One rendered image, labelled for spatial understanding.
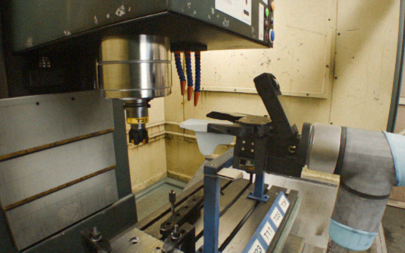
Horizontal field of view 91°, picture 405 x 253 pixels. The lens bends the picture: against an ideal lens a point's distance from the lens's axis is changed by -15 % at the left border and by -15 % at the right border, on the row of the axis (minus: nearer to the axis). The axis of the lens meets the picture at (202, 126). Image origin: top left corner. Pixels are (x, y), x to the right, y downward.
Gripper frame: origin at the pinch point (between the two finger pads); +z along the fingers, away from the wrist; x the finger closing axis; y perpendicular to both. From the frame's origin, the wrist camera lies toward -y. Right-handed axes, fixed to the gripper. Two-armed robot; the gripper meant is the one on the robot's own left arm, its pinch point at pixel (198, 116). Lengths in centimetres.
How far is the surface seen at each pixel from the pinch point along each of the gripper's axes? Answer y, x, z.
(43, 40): -15.2, -10.7, 34.7
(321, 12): -42, 98, -18
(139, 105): -1.0, -1.2, 13.5
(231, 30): -16.1, 3.9, -4.4
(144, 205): 84, 66, 77
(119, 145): 27, 33, 59
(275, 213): 44, 42, -12
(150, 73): -7.8, -3.2, 8.8
